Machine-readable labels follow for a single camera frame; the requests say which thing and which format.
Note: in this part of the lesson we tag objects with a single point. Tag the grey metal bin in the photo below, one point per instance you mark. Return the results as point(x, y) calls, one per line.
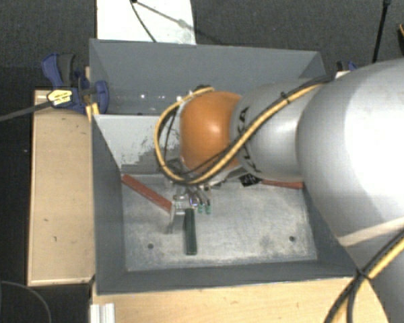
point(242, 227)

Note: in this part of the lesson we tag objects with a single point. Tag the red-brown flat block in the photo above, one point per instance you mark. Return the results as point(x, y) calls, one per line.
point(283, 183)
point(144, 192)

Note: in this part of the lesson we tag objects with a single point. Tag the pale wood flat board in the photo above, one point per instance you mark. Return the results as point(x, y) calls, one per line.
point(60, 187)

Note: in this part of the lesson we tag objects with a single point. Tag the black cylinder on white bracket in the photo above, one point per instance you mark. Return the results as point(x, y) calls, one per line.
point(250, 180)

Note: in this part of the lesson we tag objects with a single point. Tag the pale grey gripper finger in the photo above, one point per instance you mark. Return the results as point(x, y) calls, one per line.
point(175, 221)

